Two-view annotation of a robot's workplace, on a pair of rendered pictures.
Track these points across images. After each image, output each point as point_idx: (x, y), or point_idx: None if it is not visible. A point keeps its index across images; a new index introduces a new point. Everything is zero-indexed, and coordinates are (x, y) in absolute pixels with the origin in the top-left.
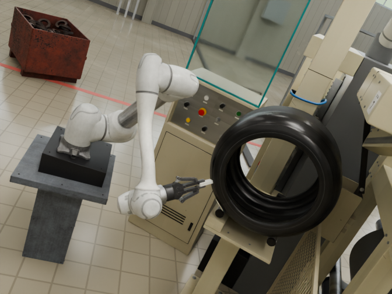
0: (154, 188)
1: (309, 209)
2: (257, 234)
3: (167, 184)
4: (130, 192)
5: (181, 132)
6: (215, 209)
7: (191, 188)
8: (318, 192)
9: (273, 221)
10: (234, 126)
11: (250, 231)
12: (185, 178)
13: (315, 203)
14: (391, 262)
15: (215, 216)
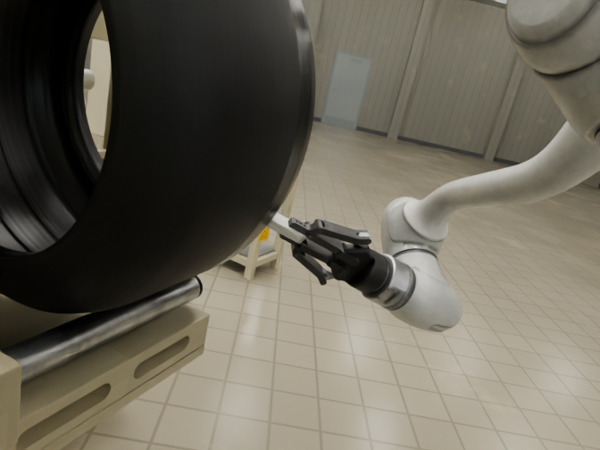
0: (417, 200)
1: (74, 87)
2: (13, 317)
3: (381, 259)
4: (445, 279)
5: None
6: (171, 329)
7: (317, 245)
8: (90, 35)
9: (20, 232)
10: (308, 24)
11: (34, 324)
12: (346, 228)
13: (83, 62)
14: (91, 36)
15: (187, 311)
